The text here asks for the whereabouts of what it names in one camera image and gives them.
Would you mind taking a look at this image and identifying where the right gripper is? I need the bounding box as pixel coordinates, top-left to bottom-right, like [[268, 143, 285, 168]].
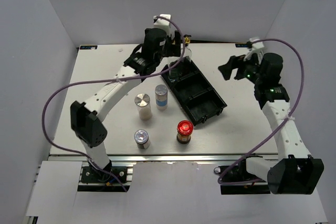
[[217, 50, 264, 85]]

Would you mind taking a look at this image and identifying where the dark sauce glass bottle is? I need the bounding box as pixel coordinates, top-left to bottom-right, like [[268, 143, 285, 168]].
[[183, 35, 192, 62]]

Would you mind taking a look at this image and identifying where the clear glass oil bottle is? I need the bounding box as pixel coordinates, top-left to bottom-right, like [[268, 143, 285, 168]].
[[167, 57, 183, 82]]

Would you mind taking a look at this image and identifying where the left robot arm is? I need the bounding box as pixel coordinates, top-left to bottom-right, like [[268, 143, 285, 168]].
[[70, 28, 184, 182]]

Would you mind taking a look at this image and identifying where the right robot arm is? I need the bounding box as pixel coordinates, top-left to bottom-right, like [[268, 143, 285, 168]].
[[218, 53, 324, 195]]

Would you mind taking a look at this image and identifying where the black three-compartment tray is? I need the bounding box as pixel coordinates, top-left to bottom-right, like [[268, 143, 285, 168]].
[[162, 60, 227, 126]]

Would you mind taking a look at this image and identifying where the blue-label spice shaker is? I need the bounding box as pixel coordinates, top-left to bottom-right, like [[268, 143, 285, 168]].
[[154, 84, 168, 110]]

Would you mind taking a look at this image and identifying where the silver-lid white powder jar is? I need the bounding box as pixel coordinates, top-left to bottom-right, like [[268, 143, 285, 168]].
[[134, 93, 152, 120]]

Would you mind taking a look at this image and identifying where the red-lid brown sauce jar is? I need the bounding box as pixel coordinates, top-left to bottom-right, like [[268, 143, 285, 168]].
[[176, 120, 194, 144]]

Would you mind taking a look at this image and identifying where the left blue table sticker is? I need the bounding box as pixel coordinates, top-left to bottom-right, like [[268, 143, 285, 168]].
[[79, 45, 98, 50]]

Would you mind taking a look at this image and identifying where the silver-lid dark spice jar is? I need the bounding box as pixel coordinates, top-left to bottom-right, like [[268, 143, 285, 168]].
[[134, 130, 151, 149]]

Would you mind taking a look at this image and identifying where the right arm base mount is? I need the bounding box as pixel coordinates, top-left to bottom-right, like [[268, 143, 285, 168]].
[[220, 159, 270, 195]]

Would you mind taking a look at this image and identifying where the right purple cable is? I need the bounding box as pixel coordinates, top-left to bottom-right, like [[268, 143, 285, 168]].
[[217, 38, 305, 185]]

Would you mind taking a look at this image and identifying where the purple cable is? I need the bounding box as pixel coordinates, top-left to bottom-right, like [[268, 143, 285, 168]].
[[41, 17, 187, 192], [217, 38, 305, 185]]

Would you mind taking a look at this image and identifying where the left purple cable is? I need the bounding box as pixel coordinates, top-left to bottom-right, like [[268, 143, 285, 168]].
[[41, 17, 187, 192]]

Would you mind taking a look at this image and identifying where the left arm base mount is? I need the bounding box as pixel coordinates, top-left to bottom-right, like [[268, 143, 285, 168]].
[[77, 161, 135, 193]]

